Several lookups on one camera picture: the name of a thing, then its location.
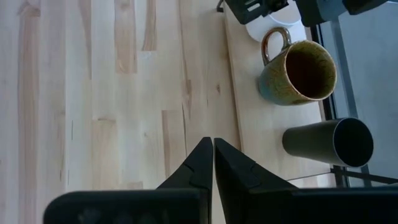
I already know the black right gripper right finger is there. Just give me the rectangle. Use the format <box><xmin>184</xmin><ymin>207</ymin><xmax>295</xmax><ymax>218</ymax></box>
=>
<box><xmin>213</xmin><ymin>138</ymin><xmax>297</xmax><ymax>224</ymax></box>

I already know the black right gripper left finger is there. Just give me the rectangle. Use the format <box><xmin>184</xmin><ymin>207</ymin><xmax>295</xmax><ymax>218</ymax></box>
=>
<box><xmin>156</xmin><ymin>136</ymin><xmax>214</xmax><ymax>192</ymax></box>

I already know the white ceramic mug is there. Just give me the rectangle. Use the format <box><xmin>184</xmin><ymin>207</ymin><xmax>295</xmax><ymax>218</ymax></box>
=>
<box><xmin>245</xmin><ymin>8</ymin><xmax>308</xmax><ymax>44</ymax></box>

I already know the green glazed ceramic mug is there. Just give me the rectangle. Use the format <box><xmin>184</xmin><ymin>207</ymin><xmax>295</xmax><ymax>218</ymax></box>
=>
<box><xmin>257</xmin><ymin>26</ymin><xmax>338</xmax><ymax>107</ymax></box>

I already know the tall dark grey tumbler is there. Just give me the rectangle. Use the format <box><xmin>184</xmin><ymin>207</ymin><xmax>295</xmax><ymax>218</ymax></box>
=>
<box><xmin>281</xmin><ymin>116</ymin><xmax>375</xmax><ymax>169</ymax></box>

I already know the wooden shelf board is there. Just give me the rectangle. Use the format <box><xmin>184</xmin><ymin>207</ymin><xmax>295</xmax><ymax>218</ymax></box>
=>
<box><xmin>223</xmin><ymin>2</ymin><xmax>337</xmax><ymax>190</ymax></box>

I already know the black metal shelf frame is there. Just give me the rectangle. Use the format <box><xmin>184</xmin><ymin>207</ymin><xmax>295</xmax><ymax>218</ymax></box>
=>
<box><xmin>310</xmin><ymin>18</ymin><xmax>398</xmax><ymax>189</ymax></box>

